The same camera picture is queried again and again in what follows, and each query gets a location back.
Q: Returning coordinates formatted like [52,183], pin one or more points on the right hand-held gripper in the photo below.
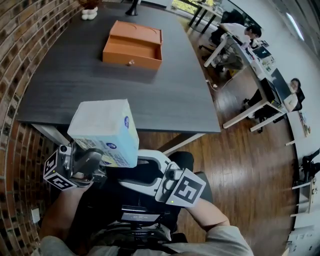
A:
[187,190]

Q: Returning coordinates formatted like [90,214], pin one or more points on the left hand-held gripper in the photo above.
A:
[58,175]

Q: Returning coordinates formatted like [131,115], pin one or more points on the pale blue tissue pack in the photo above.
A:
[100,120]

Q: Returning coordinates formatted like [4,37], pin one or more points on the person's right forearm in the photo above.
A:
[207,215]

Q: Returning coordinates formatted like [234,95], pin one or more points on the person's left forearm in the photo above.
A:
[60,212]

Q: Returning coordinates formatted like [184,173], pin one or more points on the person's black trousers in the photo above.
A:
[182,160]

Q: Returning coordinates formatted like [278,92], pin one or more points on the white table leg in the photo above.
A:
[50,132]
[182,142]

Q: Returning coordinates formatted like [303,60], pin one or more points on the black chest device with screen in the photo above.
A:
[140,216]

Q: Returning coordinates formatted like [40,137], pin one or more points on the black office chair seat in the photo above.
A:
[209,193]

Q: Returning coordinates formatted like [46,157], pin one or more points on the white office desk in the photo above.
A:
[235,120]
[215,53]

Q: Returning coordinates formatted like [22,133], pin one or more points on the person's grey shirt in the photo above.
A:
[225,242]

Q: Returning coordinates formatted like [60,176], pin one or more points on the orange drawer box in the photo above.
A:
[132,32]

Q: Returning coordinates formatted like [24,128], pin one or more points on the black computer tower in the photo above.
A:
[270,93]

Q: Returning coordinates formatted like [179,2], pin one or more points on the dried plant in white vase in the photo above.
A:
[89,13]

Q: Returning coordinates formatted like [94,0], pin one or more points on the black lamp base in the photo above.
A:
[132,11]

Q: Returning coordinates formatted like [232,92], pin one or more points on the black computer monitor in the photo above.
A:
[281,85]

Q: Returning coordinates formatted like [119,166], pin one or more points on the colourful printed booklet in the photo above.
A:
[305,125]

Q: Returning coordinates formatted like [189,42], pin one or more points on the open laptop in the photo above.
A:
[262,52]

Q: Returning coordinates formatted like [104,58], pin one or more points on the white wall socket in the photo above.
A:
[35,215]

